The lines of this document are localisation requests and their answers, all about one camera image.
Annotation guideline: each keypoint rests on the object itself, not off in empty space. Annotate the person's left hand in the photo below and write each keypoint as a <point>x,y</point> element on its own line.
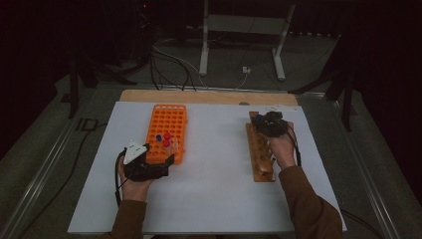
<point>134,191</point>

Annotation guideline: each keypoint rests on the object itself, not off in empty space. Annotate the white power adapter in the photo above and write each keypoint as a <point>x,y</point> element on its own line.
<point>246,69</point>

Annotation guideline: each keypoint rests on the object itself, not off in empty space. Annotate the white board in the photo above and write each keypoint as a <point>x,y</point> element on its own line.
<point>215,186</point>

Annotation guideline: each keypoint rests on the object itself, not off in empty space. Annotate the black tripod stand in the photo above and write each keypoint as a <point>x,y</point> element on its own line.
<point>347,106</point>
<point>73,89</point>

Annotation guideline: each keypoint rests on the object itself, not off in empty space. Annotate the wooden tube rack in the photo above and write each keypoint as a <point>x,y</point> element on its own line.
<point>258,156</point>

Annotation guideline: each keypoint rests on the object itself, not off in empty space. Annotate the aluminium floor rail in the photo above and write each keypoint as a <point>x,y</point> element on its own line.
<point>365,172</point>
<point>43,172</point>

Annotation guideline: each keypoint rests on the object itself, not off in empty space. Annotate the grey metal stand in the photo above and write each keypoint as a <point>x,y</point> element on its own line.
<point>244,24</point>

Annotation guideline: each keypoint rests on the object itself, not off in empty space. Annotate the person's right hand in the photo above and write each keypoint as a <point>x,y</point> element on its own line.
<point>282,152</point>

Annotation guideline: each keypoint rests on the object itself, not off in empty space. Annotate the dark equipment with red light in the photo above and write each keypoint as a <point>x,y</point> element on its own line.
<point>144,20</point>

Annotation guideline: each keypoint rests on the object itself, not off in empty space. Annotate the orange plastic tube rack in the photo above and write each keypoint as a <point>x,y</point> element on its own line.
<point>166,119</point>

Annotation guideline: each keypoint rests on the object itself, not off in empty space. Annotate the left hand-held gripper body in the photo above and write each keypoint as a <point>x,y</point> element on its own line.
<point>146,171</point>

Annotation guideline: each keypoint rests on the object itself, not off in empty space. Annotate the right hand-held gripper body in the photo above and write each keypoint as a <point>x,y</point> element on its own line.
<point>273,126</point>

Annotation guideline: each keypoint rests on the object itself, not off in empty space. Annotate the blue-capped test tube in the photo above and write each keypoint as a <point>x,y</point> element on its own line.
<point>258,117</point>
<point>159,137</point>

